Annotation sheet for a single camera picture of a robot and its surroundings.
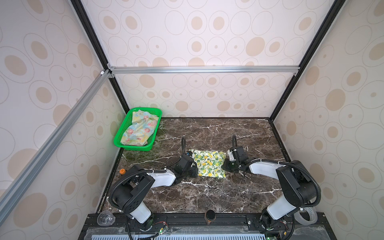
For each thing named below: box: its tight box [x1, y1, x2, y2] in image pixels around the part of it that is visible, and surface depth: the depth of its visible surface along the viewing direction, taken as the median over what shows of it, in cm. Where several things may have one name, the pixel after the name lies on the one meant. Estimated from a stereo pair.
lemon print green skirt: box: [188, 149, 226, 179], surface depth 95 cm
